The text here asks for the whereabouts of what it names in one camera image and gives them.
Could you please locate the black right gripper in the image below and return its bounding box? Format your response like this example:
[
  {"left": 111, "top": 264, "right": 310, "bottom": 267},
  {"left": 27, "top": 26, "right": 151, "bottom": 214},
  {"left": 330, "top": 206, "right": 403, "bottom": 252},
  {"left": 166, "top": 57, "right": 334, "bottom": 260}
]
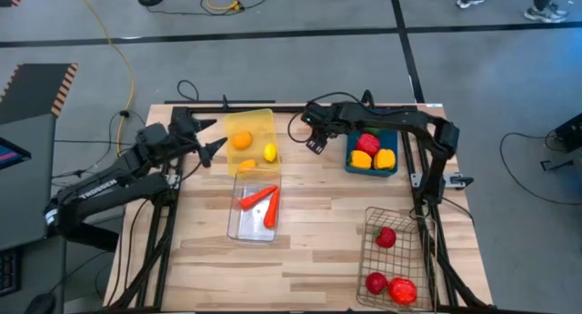
[{"left": 301, "top": 101, "right": 350, "bottom": 156}]

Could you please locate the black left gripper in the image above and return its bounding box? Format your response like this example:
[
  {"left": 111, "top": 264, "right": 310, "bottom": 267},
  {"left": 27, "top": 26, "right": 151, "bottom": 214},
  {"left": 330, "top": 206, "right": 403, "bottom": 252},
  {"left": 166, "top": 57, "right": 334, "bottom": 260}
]
[{"left": 169, "top": 116, "right": 229, "bottom": 168}]

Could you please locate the toy orange fruit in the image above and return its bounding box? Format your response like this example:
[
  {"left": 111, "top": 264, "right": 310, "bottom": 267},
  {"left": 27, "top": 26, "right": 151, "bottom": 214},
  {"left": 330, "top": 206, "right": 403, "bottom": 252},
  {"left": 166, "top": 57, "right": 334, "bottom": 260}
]
[{"left": 232, "top": 130, "right": 254, "bottom": 151}]

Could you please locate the yellow toy bell pepper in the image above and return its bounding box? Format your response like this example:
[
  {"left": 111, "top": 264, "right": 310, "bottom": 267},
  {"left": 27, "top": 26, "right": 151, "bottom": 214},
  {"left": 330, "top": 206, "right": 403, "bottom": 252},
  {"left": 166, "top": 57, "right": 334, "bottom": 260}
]
[
  {"left": 348, "top": 149, "right": 374, "bottom": 170},
  {"left": 373, "top": 147, "right": 397, "bottom": 171}
]

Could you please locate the red toy bell pepper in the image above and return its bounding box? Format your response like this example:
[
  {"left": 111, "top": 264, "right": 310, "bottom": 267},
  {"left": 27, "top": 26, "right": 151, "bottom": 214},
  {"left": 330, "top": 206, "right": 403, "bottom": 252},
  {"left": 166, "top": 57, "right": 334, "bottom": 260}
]
[{"left": 355, "top": 132, "right": 382, "bottom": 157}]

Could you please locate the orange-red toy carrot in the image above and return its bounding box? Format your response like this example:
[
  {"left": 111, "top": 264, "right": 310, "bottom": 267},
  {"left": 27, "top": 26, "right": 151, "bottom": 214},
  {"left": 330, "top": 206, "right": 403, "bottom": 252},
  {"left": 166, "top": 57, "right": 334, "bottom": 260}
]
[
  {"left": 263, "top": 187, "right": 281, "bottom": 229},
  {"left": 238, "top": 185, "right": 278, "bottom": 211}
]

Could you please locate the large red toy tomato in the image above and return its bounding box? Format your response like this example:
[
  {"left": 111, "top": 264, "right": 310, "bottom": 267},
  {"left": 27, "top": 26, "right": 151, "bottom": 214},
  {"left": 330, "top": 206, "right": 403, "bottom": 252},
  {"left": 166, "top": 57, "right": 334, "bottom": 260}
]
[{"left": 387, "top": 277, "right": 418, "bottom": 306}]

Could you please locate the translucent yellow plastic bin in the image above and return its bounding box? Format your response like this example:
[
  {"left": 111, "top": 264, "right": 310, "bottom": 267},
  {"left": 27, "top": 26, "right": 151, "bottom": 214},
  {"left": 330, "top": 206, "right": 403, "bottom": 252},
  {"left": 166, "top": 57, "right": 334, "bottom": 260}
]
[{"left": 224, "top": 107, "right": 282, "bottom": 178}]

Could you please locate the blue plastic bin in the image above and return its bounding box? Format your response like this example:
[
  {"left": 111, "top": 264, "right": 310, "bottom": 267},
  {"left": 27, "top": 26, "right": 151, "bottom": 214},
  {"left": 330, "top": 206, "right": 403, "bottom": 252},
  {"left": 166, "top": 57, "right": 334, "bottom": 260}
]
[{"left": 344, "top": 127, "right": 400, "bottom": 177}]

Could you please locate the clear plastic bin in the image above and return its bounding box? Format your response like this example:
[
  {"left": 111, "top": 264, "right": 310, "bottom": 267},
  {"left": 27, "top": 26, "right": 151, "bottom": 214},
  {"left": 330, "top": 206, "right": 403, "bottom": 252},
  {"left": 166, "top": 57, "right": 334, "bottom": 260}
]
[{"left": 226, "top": 169, "right": 283, "bottom": 244}]

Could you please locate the silver table clamp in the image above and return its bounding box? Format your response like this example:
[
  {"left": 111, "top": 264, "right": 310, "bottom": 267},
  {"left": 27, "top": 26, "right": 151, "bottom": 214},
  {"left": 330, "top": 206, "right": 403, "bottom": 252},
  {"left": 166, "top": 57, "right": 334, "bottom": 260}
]
[{"left": 411, "top": 171, "right": 475, "bottom": 191}]

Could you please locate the grey desk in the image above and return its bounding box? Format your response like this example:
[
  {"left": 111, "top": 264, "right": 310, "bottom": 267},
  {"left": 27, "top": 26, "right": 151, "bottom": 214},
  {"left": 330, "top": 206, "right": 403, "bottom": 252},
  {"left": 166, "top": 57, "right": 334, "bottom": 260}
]
[{"left": 0, "top": 112, "right": 58, "bottom": 252}]

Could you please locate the computer screen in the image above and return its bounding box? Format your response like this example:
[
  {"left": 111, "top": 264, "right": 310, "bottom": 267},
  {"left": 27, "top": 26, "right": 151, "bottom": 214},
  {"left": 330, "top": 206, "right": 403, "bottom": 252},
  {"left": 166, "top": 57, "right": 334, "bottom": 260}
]
[{"left": 0, "top": 136, "right": 33, "bottom": 172}]

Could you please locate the black computer mouse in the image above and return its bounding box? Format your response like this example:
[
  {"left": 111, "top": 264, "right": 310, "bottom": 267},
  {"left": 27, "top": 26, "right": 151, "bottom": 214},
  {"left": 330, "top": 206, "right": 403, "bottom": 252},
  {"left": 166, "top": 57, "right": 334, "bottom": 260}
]
[{"left": 23, "top": 292, "right": 58, "bottom": 314}]

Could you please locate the black keyboard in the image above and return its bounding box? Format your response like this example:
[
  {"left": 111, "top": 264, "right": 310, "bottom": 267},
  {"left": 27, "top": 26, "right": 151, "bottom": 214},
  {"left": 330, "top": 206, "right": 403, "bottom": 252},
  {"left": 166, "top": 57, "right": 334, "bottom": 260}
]
[{"left": 0, "top": 248, "right": 23, "bottom": 298}]

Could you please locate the black equipment box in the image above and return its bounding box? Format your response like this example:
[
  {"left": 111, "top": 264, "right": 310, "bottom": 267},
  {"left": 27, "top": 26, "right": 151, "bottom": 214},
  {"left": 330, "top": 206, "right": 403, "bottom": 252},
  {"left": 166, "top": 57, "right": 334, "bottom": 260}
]
[{"left": 553, "top": 112, "right": 582, "bottom": 152}]

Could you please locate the person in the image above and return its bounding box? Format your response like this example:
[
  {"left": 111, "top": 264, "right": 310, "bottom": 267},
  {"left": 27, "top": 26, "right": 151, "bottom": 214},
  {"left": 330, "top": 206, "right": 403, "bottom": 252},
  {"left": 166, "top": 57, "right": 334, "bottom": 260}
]
[{"left": 456, "top": 0, "right": 570, "bottom": 25}]

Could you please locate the black metal table frame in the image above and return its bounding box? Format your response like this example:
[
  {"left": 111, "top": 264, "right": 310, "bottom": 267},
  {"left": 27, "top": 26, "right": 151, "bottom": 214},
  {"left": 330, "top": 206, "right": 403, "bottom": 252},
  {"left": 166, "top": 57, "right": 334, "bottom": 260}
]
[{"left": 103, "top": 102, "right": 497, "bottom": 314}]

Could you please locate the thin black rail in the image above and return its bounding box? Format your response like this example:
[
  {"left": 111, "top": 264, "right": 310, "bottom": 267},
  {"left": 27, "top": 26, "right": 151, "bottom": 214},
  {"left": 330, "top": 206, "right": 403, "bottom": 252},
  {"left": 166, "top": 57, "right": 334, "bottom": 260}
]
[{"left": 163, "top": 98, "right": 277, "bottom": 106}]

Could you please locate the black looped cable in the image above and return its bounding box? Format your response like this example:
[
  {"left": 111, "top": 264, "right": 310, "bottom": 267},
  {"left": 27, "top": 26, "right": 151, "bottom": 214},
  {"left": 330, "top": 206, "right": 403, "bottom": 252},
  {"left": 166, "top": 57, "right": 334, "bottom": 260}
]
[{"left": 176, "top": 78, "right": 201, "bottom": 103}]

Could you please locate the yellow floor cable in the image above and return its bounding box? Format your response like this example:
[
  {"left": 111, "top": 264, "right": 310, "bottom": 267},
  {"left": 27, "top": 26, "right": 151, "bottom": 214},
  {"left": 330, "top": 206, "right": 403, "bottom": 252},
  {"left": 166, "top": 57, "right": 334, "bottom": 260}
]
[{"left": 71, "top": 0, "right": 136, "bottom": 140}]

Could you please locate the metal wire basket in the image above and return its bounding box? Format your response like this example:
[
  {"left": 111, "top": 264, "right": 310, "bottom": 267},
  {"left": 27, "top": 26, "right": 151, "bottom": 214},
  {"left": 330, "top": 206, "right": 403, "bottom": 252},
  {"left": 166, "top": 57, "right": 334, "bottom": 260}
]
[{"left": 356, "top": 206, "right": 438, "bottom": 313}]

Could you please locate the black floor cable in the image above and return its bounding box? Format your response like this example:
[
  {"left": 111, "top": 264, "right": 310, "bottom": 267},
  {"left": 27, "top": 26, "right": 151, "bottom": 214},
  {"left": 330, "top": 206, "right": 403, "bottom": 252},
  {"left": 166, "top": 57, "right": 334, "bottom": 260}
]
[{"left": 497, "top": 130, "right": 582, "bottom": 207}]

